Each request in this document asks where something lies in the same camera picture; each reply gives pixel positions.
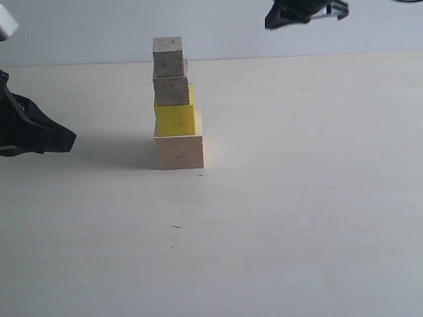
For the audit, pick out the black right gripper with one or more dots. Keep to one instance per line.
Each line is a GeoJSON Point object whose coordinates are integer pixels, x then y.
{"type": "Point", "coordinates": [290, 12]}

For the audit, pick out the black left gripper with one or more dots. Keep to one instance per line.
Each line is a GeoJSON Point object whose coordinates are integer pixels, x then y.
{"type": "Point", "coordinates": [19, 135]}

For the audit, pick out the small wooden cube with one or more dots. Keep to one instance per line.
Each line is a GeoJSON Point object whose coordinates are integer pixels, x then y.
{"type": "Point", "coordinates": [168, 57]}

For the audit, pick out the medium wooden cube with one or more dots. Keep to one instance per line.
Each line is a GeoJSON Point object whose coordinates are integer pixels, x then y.
{"type": "Point", "coordinates": [172, 91]}

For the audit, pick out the yellow cube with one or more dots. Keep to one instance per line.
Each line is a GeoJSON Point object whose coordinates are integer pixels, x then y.
{"type": "Point", "coordinates": [179, 120]}

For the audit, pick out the large wooden cube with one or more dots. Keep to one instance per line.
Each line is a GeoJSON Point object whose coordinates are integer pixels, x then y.
{"type": "Point", "coordinates": [181, 151]}

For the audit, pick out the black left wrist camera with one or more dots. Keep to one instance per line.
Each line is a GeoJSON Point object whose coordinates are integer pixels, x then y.
{"type": "Point", "coordinates": [8, 24]}

